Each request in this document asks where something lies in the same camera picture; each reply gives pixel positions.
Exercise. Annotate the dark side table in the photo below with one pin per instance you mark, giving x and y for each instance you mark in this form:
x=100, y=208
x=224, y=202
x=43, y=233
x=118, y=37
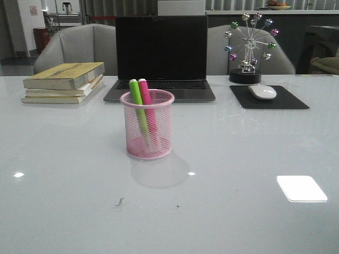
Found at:
x=319, y=41

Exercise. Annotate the red trash bin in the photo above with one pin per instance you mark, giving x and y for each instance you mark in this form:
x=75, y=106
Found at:
x=42, y=38

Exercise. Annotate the pink mesh pen holder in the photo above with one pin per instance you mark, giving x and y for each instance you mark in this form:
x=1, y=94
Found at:
x=148, y=127

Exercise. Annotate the top yellow book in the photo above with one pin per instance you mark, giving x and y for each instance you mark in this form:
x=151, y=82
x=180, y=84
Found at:
x=65, y=76

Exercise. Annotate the dark grey laptop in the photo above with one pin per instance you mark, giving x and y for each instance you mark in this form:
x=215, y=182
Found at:
x=169, y=52

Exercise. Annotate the left grey armchair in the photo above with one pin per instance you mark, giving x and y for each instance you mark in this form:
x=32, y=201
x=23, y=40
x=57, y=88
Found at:
x=84, y=43

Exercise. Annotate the fruit bowl on counter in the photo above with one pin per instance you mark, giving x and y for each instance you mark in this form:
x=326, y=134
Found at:
x=276, y=5

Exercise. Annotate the black mouse pad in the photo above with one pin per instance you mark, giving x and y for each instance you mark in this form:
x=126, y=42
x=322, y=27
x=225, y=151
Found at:
x=284, y=100

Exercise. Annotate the middle cream book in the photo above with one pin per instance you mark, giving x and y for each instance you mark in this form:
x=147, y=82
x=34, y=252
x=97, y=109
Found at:
x=81, y=92

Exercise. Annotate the white computer mouse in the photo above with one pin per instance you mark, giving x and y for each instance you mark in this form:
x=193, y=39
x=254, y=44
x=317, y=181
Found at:
x=262, y=92

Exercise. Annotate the green highlighter pen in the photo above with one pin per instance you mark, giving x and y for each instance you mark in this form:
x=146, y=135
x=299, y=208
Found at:
x=136, y=95

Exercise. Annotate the right grey armchair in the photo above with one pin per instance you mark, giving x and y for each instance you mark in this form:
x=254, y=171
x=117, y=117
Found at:
x=271, y=58

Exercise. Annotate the bottom yellow book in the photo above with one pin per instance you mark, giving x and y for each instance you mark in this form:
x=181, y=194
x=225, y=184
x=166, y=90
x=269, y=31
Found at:
x=60, y=99

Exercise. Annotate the white box behind laptop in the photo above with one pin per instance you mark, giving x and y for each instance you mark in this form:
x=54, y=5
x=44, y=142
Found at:
x=175, y=8

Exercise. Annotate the yellow book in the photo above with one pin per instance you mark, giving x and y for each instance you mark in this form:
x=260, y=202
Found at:
x=60, y=99
x=65, y=76

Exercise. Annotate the olive cushion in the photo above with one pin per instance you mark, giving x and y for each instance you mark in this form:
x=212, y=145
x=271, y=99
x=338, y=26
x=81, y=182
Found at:
x=328, y=65

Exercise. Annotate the ferris wheel desk toy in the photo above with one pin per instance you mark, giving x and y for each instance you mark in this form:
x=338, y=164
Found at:
x=247, y=72

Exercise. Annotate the pink highlighter pen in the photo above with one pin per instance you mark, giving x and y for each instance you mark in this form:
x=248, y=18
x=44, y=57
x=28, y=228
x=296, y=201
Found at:
x=146, y=100

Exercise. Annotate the grey armchair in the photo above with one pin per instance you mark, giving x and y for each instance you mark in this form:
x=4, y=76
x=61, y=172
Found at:
x=271, y=58
x=84, y=43

